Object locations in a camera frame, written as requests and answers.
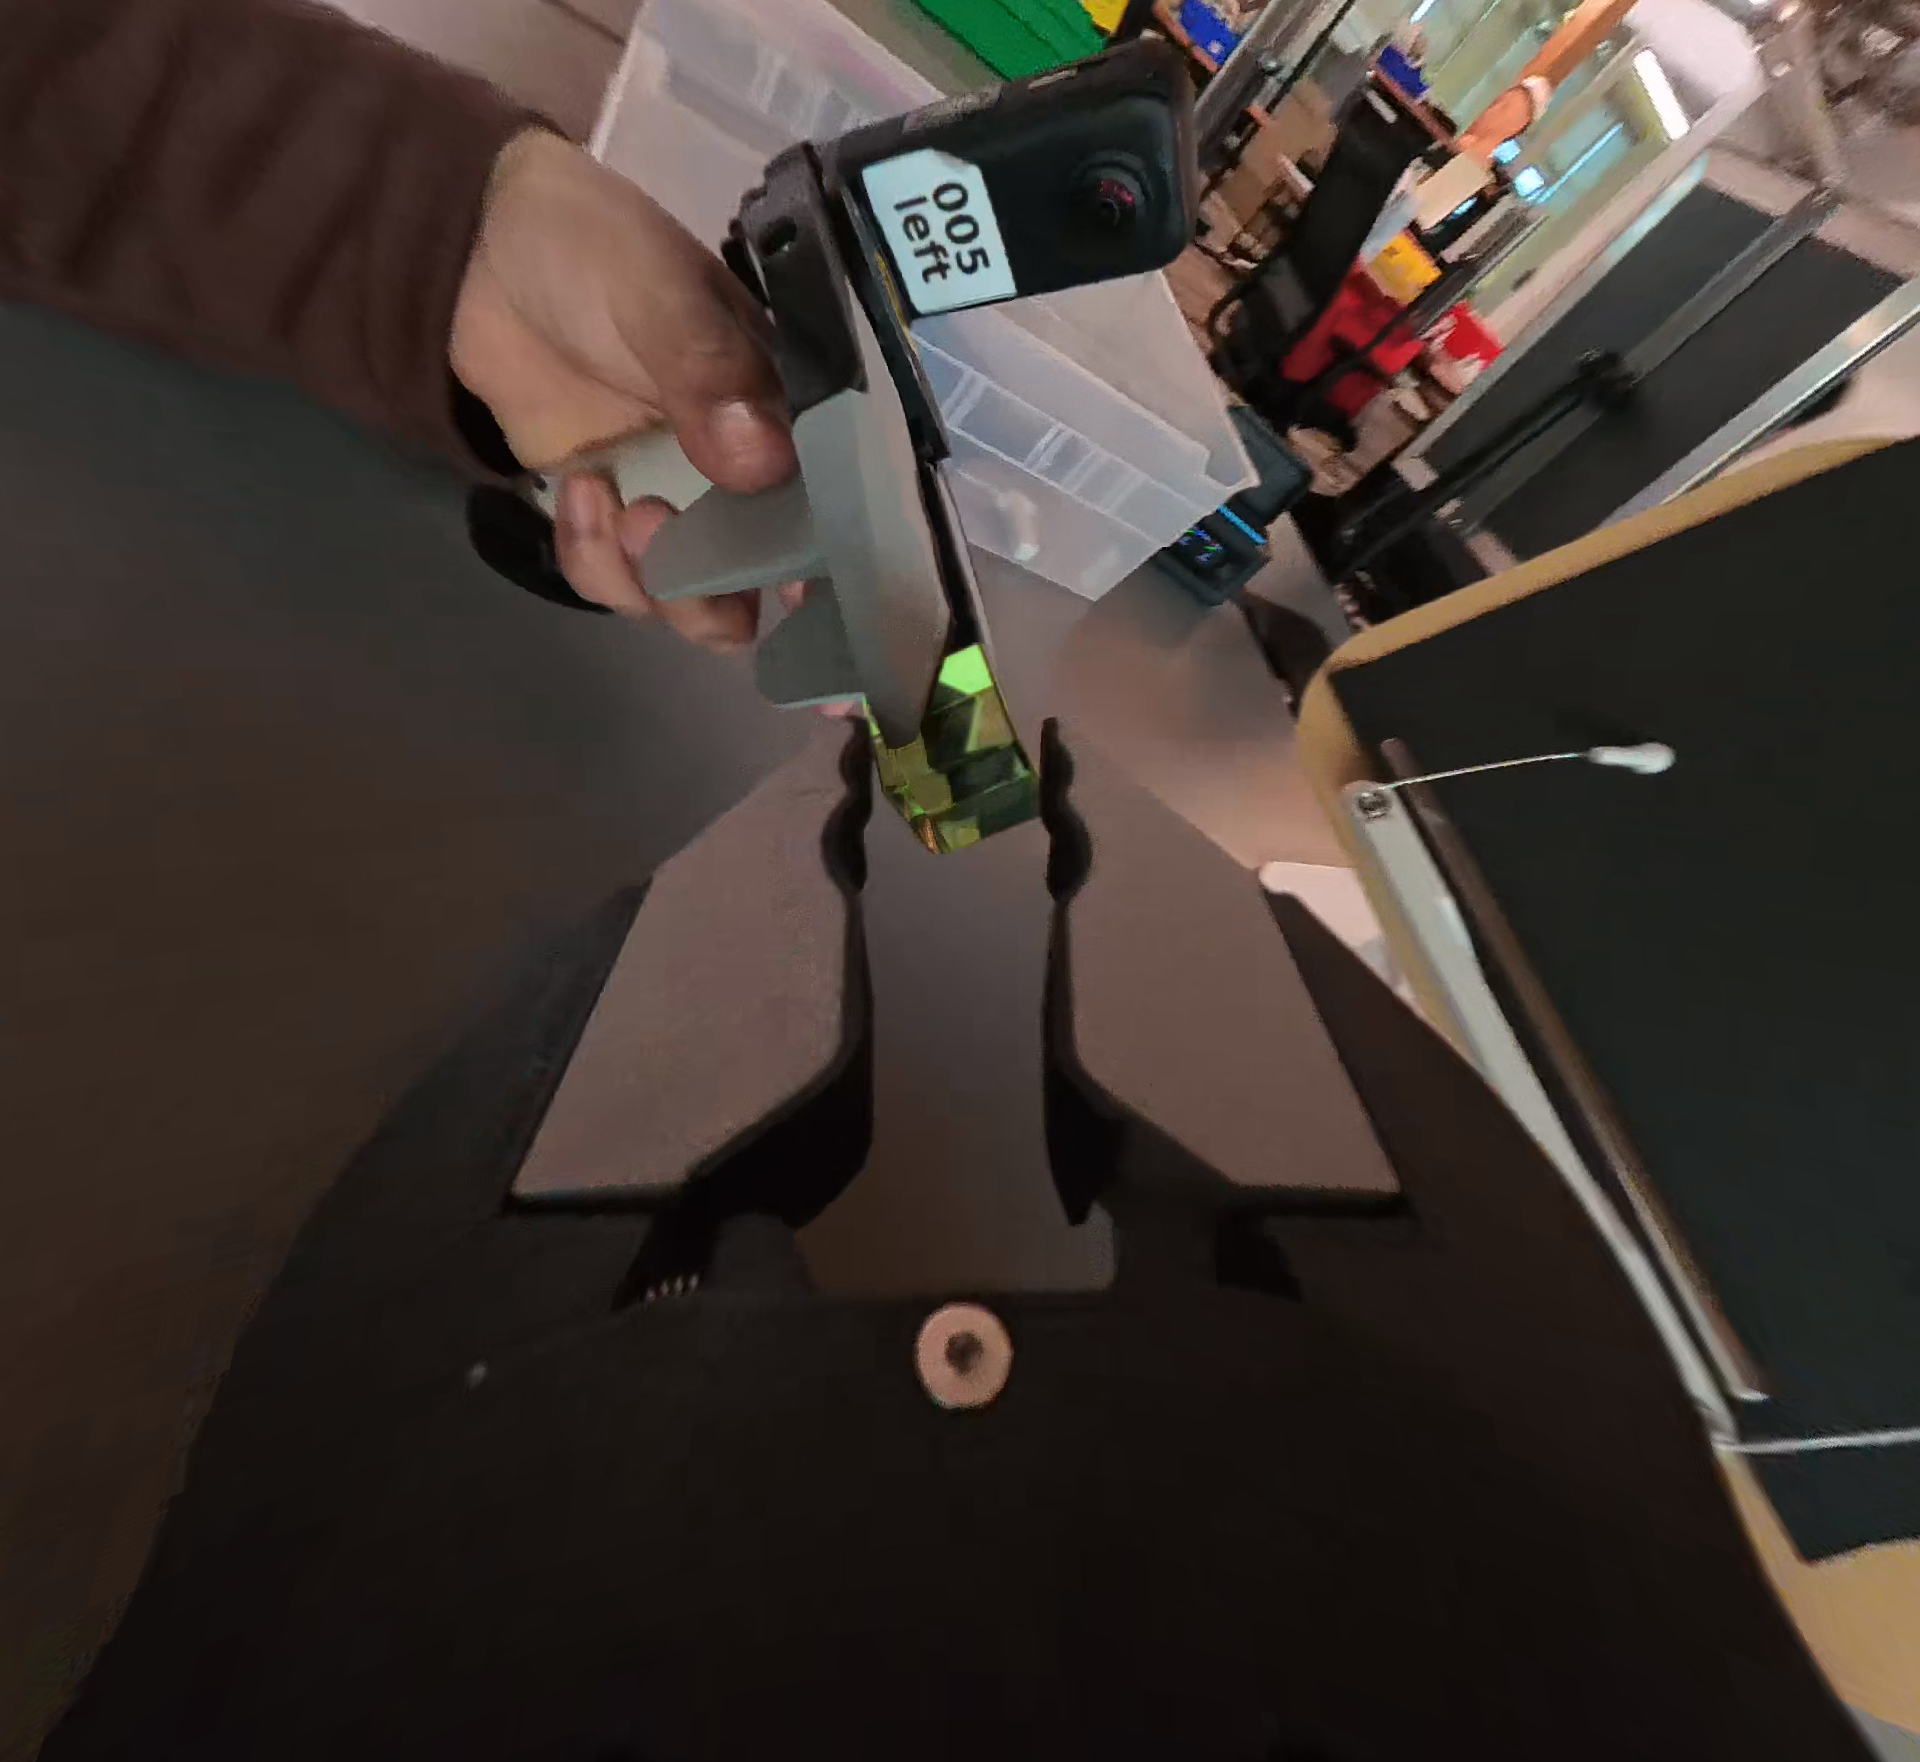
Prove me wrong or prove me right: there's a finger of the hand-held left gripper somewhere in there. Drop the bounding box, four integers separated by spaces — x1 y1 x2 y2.
752 276 965 755
897 299 1043 805

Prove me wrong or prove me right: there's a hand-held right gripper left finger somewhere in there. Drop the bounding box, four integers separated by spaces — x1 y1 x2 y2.
506 724 878 1227

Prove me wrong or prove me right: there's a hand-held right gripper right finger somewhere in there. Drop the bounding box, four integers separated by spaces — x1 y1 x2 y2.
1038 717 1416 1227

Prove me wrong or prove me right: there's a translucent green cube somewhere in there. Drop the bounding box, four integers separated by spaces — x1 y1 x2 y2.
860 641 1043 860

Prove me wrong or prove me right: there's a person's left forearm brown sleeve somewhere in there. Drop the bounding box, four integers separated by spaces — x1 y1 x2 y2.
0 0 569 482

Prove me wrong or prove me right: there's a person's left hand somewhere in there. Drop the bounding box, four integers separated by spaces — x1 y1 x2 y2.
447 125 807 657

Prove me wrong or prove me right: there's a white flat stand base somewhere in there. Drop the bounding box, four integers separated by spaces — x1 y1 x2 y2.
1256 860 1445 1044

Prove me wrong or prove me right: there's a clear plastic storage bin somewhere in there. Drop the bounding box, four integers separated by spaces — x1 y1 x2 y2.
593 0 1265 601

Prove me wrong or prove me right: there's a small black display device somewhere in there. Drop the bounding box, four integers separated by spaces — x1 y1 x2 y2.
1151 409 1318 614

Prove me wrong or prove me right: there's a black office chair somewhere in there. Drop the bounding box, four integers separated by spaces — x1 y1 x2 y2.
1212 82 1431 422

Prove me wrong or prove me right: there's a red bag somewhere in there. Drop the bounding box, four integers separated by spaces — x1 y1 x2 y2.
1319 258 1504 422

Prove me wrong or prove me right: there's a black board with wooden edge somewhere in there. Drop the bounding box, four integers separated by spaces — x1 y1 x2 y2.
1294 435 1920 1733

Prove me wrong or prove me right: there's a black tripod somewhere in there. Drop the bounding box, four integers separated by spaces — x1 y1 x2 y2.
1398 348 1639 527

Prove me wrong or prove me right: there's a white cable with plug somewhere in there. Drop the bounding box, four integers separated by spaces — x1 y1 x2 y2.
1357 740 1678 797

